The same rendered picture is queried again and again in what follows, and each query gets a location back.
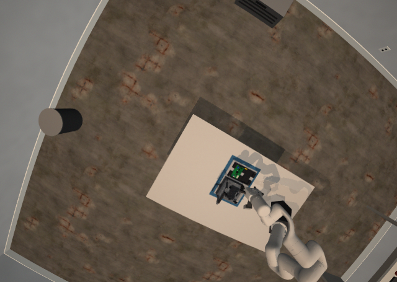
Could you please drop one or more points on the green circuit board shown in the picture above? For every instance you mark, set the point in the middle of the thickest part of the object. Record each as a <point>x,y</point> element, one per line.
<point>237,171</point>

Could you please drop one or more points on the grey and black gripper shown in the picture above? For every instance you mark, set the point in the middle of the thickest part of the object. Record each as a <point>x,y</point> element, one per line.
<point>249,192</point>

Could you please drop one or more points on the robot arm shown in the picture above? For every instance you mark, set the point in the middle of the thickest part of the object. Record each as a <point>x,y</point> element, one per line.
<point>309,263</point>

